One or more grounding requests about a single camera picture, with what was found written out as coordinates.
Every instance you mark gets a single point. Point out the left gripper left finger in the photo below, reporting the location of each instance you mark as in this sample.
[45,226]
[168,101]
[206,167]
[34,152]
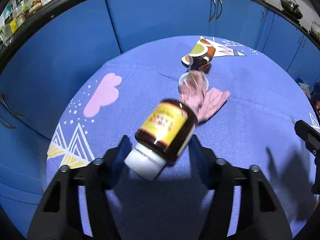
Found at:
[58,213]

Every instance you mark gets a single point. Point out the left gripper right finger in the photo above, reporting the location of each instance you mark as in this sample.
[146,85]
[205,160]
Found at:
[261,215]

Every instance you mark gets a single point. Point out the white ceramic pot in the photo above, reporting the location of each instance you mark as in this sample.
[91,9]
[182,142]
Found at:
[315,29]

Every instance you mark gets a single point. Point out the blue kitchen cabinets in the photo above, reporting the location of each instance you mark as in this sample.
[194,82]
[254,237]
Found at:
[78,76]

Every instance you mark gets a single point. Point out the small white plastic lid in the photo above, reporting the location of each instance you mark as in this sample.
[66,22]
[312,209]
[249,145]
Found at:
[183,78]

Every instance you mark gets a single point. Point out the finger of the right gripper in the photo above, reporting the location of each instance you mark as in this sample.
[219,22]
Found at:
[309,135]

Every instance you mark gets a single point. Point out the black wok with lid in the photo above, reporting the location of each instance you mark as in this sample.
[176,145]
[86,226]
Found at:
[292,8]

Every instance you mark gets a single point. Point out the brown bottle yellow label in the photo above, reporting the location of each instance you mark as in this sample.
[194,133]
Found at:
[162,138]

